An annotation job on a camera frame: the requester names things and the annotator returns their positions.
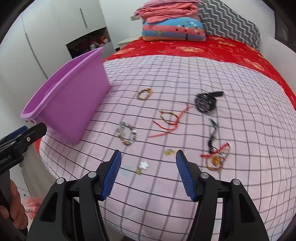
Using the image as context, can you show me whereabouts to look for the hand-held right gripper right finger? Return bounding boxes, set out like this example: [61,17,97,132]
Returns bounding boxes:
[175,149,270,241]

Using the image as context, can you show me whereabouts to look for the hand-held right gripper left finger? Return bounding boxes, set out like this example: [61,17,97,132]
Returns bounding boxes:
[26,149,122,241]

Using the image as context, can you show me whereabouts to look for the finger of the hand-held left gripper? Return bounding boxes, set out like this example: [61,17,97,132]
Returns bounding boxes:
[11,122,48,151]
[0,126,28,145]

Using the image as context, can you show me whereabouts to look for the white flower pendant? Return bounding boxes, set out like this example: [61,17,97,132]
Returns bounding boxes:
[135,161,149,175]

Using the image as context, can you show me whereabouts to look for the red cord bracelet gold charm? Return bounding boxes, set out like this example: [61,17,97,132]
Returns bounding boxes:
[200,142,231,172]

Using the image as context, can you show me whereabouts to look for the silver beaded bracelet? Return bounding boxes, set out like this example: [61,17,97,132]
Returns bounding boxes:
[116,122,137,146]

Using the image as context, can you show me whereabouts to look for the purple plastic basin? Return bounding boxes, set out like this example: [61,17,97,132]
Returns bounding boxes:
[20,47,111,145]

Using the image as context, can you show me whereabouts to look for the red string bracelet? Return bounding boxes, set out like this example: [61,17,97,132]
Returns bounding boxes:
[148,103,195,138]

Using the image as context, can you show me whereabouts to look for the black cord necklace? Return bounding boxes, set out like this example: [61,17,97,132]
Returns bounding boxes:
[207,118,220,153]

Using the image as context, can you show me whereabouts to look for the person's left hand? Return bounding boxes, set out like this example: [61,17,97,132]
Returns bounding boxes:
[0,180,28,230]

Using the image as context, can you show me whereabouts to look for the orange plastic bag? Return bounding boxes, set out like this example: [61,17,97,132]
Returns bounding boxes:
[22,197,43,219]

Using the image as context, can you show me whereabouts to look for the black wrist watch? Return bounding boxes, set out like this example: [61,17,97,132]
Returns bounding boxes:
[194,91,224,114]

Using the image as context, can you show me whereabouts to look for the assorted small bottles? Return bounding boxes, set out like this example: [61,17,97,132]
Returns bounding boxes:
[87,35,109,50]

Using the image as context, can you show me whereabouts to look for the white wardrobe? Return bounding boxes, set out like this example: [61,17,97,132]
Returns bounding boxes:
[0,0,115,93]

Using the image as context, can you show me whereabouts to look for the white nightstand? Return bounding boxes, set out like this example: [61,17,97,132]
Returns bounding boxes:
[117,36,139,50]

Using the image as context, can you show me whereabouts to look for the red patterned bedsheet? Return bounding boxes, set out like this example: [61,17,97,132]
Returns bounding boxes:
[34,35,296,153]

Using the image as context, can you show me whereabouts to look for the colourful striped pillow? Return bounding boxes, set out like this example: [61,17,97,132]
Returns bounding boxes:
[142,15,207,42]

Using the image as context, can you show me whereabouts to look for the grey chevron pillow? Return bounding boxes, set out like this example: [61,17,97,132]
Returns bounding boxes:
[195,0,260,49]

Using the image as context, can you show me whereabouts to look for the pink folded quilt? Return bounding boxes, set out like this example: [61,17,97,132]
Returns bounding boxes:
[134,0,204,24]

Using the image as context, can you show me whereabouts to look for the braided gold bracelet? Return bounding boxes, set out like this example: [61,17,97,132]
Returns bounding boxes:
[138,88,154,101]

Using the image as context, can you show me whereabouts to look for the dark window frame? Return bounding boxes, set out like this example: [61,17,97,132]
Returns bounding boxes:
[273,9,296,54]

